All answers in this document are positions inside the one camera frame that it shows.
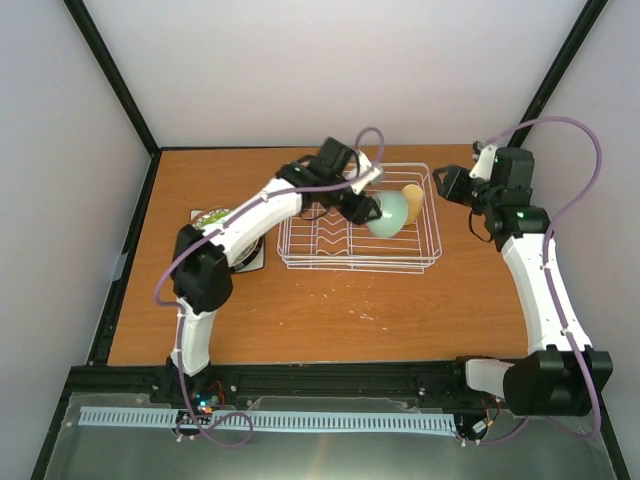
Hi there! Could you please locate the mint green bowl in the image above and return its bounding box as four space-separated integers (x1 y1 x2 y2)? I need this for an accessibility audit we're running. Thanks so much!
367 191 408 238

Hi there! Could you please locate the yellow mug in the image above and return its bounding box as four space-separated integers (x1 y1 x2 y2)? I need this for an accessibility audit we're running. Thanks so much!
401 184 424 226

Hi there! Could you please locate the white wire dish rack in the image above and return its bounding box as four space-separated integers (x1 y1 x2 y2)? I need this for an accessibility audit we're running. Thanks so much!
277 162 443 274

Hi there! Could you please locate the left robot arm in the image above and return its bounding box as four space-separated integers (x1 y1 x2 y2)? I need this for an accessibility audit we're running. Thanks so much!
161 137 383 403

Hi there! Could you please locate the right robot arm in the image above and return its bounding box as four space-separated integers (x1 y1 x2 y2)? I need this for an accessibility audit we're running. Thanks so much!
433 145 613 417

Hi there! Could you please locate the white square plate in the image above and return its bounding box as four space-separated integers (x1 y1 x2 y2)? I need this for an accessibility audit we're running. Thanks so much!
188 207 266 275

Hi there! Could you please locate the patterned round plate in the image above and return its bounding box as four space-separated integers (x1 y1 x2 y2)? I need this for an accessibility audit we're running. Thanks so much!
192 207 261 266

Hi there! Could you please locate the small circuit board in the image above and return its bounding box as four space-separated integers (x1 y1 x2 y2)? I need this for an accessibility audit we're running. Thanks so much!
191 380 226 414

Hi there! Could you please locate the metal base sheet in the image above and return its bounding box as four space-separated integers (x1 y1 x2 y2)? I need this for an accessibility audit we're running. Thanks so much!
34 395 628 479

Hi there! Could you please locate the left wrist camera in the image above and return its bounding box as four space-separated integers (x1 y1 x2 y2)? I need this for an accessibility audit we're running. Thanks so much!
345 163 384 195

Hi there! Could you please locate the right black frame post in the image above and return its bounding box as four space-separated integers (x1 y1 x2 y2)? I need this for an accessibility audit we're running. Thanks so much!
520 0 609 123

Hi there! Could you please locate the black frame post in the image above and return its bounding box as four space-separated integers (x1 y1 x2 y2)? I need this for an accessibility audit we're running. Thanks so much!
63 0 160 159
520 0 609 123

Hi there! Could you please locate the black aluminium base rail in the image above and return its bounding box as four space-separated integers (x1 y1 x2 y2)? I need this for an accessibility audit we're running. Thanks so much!
63 361 496 412

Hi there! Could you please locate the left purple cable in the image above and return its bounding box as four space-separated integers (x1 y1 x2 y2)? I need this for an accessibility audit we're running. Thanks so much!
152 126 386 449

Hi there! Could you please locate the left black frame post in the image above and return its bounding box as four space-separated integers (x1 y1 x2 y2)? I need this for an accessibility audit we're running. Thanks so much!
63 0 160 159

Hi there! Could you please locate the blue slotted cable duct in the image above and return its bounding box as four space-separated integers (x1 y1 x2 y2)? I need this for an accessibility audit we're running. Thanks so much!
77 407 456 436

